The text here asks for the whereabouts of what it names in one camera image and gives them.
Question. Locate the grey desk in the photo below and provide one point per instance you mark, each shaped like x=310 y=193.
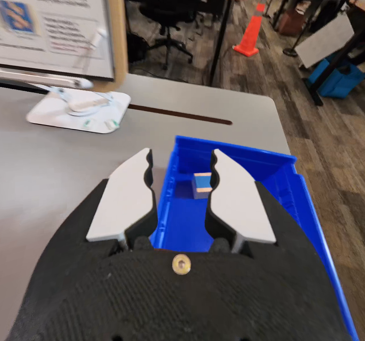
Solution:
x=57 y=161

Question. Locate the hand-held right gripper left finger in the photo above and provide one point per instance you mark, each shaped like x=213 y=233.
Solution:
x=122 y=204

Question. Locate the blue plastic bin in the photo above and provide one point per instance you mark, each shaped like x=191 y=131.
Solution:
x=188 y=218

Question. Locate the blue-taped wooden cube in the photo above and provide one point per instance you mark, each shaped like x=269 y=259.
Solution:
x=201 y=181

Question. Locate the orange traffic cone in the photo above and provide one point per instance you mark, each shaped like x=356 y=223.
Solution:
x=251 y=30

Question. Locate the white metal document stand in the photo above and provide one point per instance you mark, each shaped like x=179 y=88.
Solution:
x=45 y=116

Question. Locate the blue bag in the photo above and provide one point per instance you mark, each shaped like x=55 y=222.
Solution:
x=339 y=81

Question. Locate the white sign board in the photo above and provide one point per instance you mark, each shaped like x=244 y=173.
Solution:
x=325 y=41

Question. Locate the brown cardboard box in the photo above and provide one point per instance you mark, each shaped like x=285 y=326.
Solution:
x=290 y=21

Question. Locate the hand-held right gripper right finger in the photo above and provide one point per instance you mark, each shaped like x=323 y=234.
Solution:
x=242 y=207

